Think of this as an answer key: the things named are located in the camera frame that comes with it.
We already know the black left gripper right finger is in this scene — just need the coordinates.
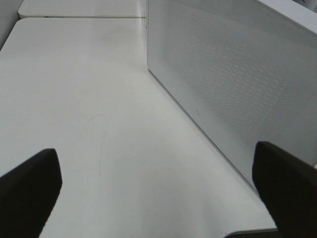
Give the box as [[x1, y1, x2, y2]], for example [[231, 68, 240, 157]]
[[252, 141, 317, 238]]

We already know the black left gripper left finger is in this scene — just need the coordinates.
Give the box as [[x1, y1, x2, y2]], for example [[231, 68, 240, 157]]
[[0, 148, 62, 238]]

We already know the white microwave door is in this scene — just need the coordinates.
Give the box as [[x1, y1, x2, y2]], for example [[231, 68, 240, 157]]
[[147, 0, 317, 180]]

